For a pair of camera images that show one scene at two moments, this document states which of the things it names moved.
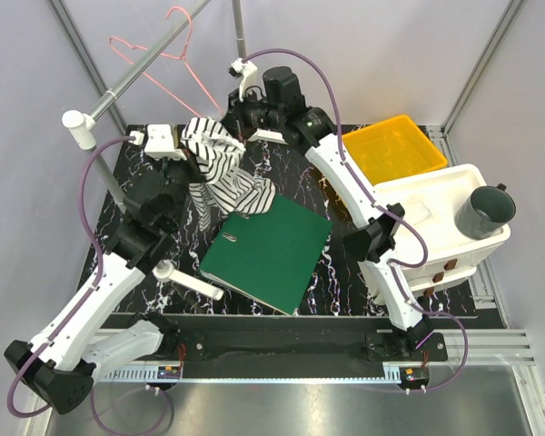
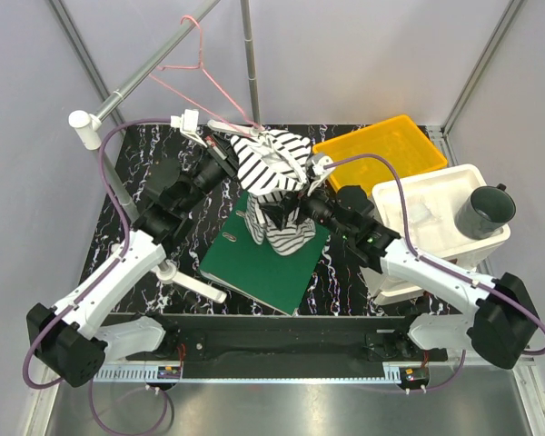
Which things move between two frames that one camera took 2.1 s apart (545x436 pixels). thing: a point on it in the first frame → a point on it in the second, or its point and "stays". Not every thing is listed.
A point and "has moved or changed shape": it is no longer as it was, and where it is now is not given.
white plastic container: [435, 256] stays
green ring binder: [270, 256] stays
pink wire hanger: [183, 57] → [257, 127]
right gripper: [234, 110] → [281, 210]
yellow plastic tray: [391, 149] stays
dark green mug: [485, 213] stays
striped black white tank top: [216, 156] has moved or changed shape
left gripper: [190, 163] → [220, 151]
